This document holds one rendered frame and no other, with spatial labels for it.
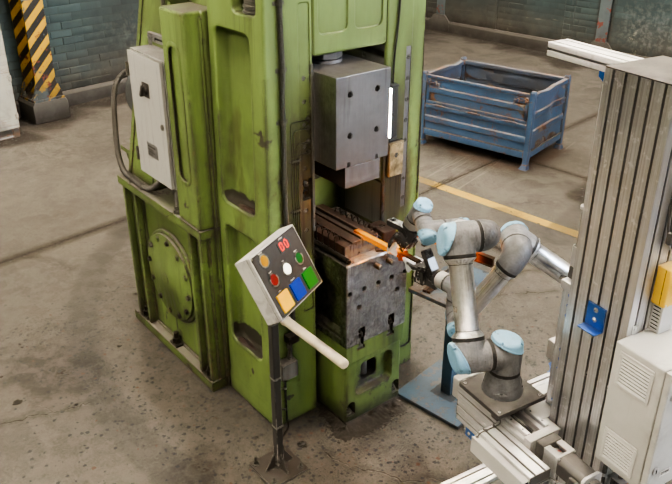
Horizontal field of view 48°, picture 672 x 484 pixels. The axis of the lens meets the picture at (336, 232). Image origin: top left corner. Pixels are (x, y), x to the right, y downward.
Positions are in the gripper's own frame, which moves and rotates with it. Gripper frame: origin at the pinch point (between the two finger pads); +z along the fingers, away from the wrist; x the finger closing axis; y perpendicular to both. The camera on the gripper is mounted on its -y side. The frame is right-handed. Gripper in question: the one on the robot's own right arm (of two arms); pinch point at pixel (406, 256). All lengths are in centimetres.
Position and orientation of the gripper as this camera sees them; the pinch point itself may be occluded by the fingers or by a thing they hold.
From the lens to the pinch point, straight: 333.2
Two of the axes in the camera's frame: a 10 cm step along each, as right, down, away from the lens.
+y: 0.1, 8.9, 4.5
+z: -6.3, -3.4, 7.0
